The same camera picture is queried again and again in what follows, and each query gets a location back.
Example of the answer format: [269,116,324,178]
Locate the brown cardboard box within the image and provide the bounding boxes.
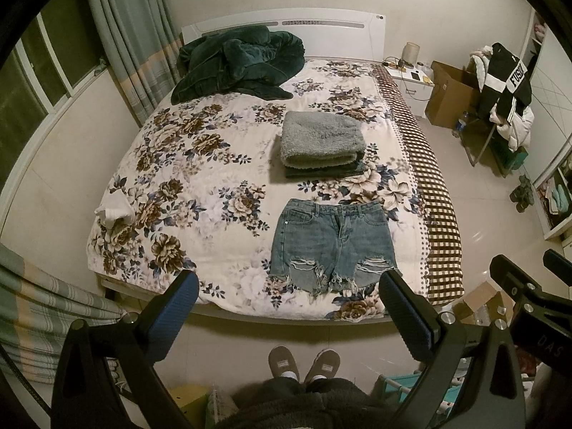
[425,61,480,129]

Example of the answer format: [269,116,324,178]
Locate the grey fleece folded garment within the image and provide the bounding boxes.
[280,112,365,169]

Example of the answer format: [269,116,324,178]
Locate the yellow box on floor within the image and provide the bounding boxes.
[168,384,211,428]

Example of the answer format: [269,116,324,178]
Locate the white shelving unit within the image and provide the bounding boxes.
[524,15,571,239]

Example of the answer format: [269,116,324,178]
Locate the chair with metal legs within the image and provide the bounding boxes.
[458,112,528,177]

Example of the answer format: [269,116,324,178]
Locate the cream cylindrical lamp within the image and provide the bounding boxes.
[400,42,420,68]

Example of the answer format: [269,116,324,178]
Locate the white crumpled cloth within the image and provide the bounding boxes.
[94,190,135,230]

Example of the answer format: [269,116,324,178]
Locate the green striped curtain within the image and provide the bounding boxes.
[88,0,181,122]

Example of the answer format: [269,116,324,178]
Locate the dark green velvet blanket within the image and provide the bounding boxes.
[171,25,305,105]

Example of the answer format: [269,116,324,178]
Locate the ripped blue denim shorts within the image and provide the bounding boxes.
[270,198,398,296]

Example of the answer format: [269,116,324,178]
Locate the white framed window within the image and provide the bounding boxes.
[1,0,106,222]

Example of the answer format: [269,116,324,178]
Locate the white bedside table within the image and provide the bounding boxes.
[383,56,434,117]

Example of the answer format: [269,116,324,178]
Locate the green slippers on floor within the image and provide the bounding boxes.
[509,174,534,213]

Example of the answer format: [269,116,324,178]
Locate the small cardboard box on floor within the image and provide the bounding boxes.
[451,281,515,326]

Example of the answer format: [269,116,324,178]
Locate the white bed headboard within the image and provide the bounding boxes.
[181,8,386,62]

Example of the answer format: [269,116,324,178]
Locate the white puffy coat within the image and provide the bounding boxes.
[490,105,534,152]

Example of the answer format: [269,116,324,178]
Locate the dark folded garment under fleece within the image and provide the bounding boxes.
[285,160,368,178]

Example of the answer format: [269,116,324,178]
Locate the black fleece trouser legs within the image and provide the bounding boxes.
[215,377,396,428]

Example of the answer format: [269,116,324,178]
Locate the teal plastic basket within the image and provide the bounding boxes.
[372,371,464,414]

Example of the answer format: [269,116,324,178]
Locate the striped green fabric lower left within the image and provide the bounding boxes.
[1,246,125,384]

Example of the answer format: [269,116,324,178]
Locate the left grey slipper foot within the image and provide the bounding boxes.
[267,346,300,381]

